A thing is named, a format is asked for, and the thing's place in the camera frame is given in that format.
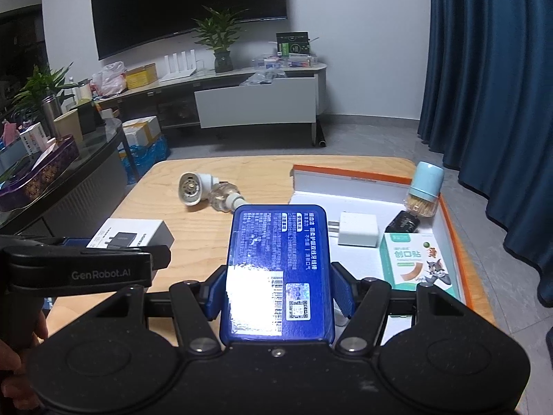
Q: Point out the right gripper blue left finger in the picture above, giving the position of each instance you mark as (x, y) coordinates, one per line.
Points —
(213, 293)

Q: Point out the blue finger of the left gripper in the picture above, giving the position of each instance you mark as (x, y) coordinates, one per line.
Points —
(82, 242)

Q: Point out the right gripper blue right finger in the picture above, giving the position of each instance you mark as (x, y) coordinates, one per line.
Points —
(344, 288)

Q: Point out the blue printed box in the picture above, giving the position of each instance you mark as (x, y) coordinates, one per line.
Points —
(278, 280)

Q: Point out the white USB charger cube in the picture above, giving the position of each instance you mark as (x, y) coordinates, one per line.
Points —
(355, 229)

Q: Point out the teal bandage box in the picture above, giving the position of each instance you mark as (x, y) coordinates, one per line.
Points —
(410, 259)

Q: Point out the black USB charger plug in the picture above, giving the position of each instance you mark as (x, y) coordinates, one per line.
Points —
(404, 222)

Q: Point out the light blue toothpick holder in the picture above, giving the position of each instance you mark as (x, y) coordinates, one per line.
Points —
(425, 189)

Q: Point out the left hand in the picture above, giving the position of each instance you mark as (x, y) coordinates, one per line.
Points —
(15, 387)

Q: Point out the dark glass side table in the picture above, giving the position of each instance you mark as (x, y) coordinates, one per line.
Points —
(78, 202)

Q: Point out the white charger retail box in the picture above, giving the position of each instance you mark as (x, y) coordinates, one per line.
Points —
(118, 233)

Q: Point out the purple patterned tin box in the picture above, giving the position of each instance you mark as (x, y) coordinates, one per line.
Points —
(34, 183)

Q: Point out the orange white shallow box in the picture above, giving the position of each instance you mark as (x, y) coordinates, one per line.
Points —
(341, 190)

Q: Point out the blue plastic bag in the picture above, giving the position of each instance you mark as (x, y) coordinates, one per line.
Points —
(144, 157)

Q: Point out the white yellow cardboard boxes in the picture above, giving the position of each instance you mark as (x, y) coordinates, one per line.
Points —
(142, 131)

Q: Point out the left potted green plant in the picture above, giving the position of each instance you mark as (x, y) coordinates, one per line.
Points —
(41, 98)

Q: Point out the potted green plant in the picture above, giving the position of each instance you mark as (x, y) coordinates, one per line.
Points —
(218, 31)
(41, 98)

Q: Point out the white red plastic bag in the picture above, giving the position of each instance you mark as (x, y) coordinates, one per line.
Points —
(110, 80)

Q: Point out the yellow cardboard box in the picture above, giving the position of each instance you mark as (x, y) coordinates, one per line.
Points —
(141, 76)

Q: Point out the white wifi router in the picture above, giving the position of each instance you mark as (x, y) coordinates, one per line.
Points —
(179, 66)

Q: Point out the white TV console cabinet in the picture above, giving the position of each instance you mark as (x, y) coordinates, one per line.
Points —
(221, 100)

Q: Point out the dark blue curtain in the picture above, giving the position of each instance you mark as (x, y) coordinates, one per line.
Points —
(487, 110)

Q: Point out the black green display box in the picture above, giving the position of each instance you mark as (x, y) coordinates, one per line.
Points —
(292, 43)

